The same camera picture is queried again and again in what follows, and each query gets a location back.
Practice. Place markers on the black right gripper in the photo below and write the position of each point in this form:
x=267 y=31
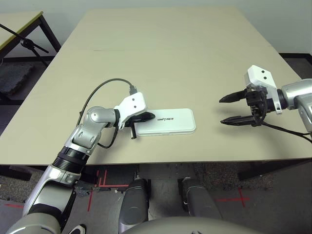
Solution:
x=257 y=102

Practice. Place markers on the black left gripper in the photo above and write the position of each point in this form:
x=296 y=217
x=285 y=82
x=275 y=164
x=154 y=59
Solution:
x=130 y=122

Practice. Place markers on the white plastic pencil case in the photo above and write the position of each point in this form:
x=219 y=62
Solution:
x=170 y=124

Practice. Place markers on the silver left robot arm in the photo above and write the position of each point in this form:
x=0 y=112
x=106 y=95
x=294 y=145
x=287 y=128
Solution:
x=95 y=114

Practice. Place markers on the black table base bar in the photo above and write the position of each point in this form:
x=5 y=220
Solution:
x=14 y=173
x=268 y=169

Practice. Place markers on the grey robot left leg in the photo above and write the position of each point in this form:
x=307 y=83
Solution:
x=134 y=200

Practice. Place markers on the grey robot leg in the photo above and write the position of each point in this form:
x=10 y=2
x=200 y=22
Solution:
x=197 y=200
x=134 y=200

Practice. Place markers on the grey robot right leg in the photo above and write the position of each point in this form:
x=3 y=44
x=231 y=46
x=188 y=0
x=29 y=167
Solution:
x=197 y=200

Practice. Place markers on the grey robot torso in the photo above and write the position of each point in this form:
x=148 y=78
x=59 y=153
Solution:
x=190 y=228

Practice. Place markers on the white robot foot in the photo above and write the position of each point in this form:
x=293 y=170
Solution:
x=78 y=229

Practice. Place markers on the dark foam floor mat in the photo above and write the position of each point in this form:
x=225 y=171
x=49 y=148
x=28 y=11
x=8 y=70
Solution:
x=12 y=78

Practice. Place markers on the black tripod stand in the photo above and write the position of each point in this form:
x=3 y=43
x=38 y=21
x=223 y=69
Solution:
x=26 y=42

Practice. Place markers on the short red floor tape strip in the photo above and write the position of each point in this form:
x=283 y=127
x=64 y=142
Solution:
x=14 y=206

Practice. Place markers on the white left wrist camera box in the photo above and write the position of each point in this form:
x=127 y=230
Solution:
x=134 y=102

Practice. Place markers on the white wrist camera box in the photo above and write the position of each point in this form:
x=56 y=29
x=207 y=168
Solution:
x=258 y=75
x=134 y=102

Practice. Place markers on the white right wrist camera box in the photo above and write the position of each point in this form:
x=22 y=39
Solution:
x=258 y=75

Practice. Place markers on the side table with black frame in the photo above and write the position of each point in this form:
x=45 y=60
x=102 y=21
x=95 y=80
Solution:
x=19 y=22

